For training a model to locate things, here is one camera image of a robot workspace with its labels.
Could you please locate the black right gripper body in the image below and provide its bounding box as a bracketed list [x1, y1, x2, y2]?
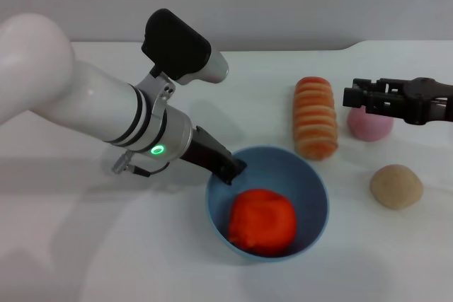
[370, 76, 453, 127]

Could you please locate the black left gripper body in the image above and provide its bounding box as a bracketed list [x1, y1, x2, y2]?
[180, 125, 237, 176]

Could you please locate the orange toy fruit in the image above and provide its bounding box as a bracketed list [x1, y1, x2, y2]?
[227, 188, 298, 257]

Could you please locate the blue bowl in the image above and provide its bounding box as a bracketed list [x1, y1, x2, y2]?
[205, 144, 331, 264]

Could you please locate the pink round bun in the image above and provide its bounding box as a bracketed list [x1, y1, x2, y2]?
[346, 106, 395, 142]

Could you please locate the orange striped bread roll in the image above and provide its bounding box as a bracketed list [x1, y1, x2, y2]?
[292, 76, 339, 161]

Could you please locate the tan round bun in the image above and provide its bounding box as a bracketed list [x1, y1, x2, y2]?
[369, 163, 425, 211]

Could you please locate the left arm cable with plug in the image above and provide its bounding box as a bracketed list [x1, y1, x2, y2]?
[111, 151, 171, 178]

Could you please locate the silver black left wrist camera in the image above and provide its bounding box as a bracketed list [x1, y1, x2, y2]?
[141, 8, 230, 86]

